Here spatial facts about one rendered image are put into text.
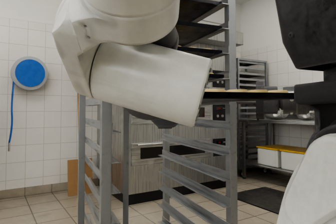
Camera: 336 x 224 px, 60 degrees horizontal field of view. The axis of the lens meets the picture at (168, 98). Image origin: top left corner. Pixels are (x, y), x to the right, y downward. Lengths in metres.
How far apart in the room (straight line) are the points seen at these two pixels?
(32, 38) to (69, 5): 3.78
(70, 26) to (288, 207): 0.36
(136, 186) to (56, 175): 1.19
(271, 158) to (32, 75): 3.28
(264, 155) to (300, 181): 4.00
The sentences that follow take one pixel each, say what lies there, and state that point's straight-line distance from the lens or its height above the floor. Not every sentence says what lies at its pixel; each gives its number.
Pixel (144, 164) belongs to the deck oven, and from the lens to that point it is 3.24.
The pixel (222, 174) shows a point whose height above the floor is 0.78.
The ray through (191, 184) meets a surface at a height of 0.69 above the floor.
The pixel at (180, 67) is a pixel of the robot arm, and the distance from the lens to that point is 0.24.
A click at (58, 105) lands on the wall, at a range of 3.95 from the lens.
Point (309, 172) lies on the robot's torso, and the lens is 0.42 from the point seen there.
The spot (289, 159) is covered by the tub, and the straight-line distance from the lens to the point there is 4.18.
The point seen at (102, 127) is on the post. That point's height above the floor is 0.96.
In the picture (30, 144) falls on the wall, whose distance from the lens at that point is 3.92.
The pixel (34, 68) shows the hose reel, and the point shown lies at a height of 1.51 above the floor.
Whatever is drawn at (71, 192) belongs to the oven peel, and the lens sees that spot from 3.80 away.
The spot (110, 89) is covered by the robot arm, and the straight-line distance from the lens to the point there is 0.26.
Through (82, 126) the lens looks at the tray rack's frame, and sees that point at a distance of 1.49.
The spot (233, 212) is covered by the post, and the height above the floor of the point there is 0.66.
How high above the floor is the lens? 1.02
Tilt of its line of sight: 2 degrees up
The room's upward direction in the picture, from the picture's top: straight up
